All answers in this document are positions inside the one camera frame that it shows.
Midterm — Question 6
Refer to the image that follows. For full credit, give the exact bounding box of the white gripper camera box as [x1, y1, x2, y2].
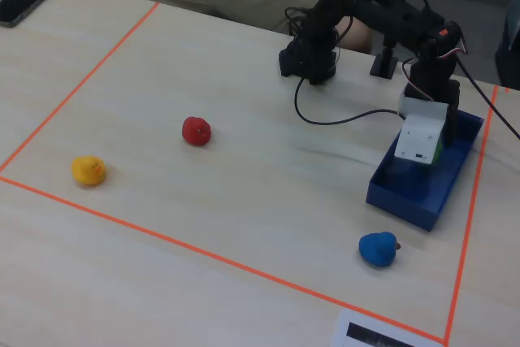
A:
[393, 89, 449, 166]

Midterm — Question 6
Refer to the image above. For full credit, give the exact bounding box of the orange tape line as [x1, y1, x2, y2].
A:
[444, 85, 500, 345]
[0, 2, 160, 173]
[0, 176, 448, 344]

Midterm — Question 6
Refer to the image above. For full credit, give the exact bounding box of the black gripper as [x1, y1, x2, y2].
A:
[407, 58, 462, 150]

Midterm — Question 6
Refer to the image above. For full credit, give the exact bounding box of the blue rubber duck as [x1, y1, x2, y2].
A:
[357, 231, 402, 269]

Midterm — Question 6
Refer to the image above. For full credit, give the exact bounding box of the black smartphone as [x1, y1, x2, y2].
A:
[0, 0, 55, 29]

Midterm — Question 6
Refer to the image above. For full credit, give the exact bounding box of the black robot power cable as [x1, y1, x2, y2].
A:
[284, 7, 310, 37]

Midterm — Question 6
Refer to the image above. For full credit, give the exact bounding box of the blue rectangular open box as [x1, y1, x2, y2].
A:
[365, 109, 485, 232]

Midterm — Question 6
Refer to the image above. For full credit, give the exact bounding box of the red toy ball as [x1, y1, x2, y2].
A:
[181, 115, 212, 147]

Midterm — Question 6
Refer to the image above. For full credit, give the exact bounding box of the white paper label black bar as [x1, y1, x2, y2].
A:
[330, 308, 444, 347]

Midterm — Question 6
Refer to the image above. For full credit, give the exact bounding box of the green rubber duck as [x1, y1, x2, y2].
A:
[431, 139, 445, 167]

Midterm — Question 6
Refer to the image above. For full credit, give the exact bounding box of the black camera stand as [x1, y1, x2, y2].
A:
[369, 0, 420, 80]

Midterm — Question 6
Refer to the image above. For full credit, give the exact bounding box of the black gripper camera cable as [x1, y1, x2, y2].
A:
[293, 75, 407, 126]

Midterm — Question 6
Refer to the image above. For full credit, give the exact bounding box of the thick black stand cable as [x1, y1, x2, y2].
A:
[412, 0, 520, 140]

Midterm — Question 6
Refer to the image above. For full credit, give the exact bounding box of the yellow rubber duck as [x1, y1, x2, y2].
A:
[71, 155, 107, 187]

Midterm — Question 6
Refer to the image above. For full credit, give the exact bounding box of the black chair backrest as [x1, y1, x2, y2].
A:
[494, 0, 520, 89]

